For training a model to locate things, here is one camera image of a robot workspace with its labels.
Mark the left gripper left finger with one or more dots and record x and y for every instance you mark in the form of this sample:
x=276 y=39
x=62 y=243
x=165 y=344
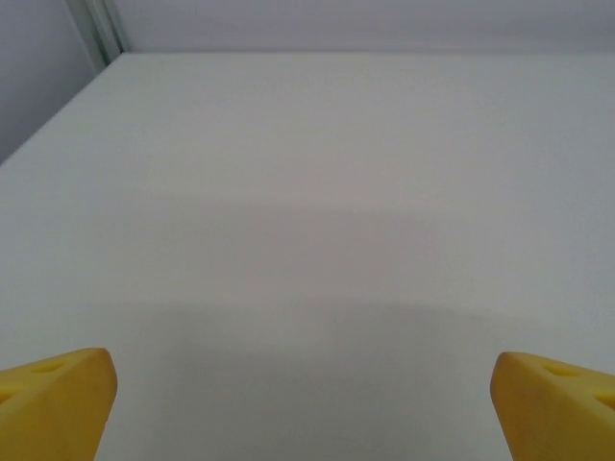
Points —
x=53 y=408

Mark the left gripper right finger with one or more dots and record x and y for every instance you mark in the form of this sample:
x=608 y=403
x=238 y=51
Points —
x=562 y=413

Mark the aluminium frame post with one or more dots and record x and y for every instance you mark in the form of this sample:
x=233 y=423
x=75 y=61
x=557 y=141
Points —
x=98 y=29

